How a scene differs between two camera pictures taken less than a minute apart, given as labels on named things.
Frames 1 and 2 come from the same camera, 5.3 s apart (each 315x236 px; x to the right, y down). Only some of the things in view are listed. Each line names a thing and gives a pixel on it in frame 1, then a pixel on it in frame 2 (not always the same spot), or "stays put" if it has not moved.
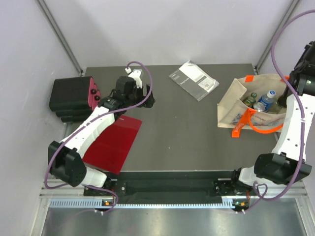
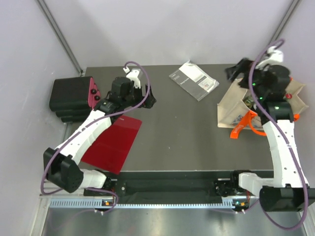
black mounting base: [173, 187] stays put
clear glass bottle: [250, 101] stays put
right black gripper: [305, 48] -> [242, 66]
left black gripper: [149, 101] stays put
